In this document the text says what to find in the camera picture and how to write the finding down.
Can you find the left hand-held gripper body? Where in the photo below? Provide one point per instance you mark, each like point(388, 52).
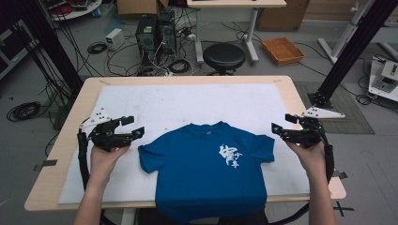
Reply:
point(106, 139)

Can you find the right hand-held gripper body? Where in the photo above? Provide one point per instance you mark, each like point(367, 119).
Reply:
point(305, 134)

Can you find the blue t-shirt with white print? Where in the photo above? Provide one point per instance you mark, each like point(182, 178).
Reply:
point(200, 175)

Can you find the person's left hand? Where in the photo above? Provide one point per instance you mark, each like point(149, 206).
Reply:
point(104, 162)

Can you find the person's right hand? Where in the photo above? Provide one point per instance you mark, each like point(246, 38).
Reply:
point(309, 159)

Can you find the grey floor mat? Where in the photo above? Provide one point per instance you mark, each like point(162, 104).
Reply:
point(347, 109)

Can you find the white table mat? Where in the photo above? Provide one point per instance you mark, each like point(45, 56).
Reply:
point(194, 103)

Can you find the orange woven basket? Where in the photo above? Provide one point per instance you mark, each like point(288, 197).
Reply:
point(283, 50)

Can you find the white table leg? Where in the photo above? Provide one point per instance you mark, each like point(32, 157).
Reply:
point(128, 217)

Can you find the black computer tower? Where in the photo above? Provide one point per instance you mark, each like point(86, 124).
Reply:
point(147, 40)
point(167, 31)

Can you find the small white power box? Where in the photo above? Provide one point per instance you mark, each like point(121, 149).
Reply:
point(114, 38)

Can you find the black round stool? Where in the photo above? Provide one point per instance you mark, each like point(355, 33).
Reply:
point(223, 56)

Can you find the black metal stand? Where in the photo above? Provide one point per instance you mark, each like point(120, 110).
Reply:
point(53, 47)
point(353, 50)

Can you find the white device on white board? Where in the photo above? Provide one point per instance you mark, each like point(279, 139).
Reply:
point(386, 78)

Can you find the white metal stand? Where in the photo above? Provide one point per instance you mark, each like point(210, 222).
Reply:
point(344, 34)

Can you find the large cardboard box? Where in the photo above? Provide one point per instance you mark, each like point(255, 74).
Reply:
point(283, 15)

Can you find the open cardboard box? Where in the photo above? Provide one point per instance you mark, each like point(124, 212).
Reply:
point(137, 7)

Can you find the round white table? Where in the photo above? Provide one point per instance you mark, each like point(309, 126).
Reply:
point(78, 9)

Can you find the white-legged wooden desk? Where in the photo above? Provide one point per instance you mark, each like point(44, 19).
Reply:
point(234, 3)

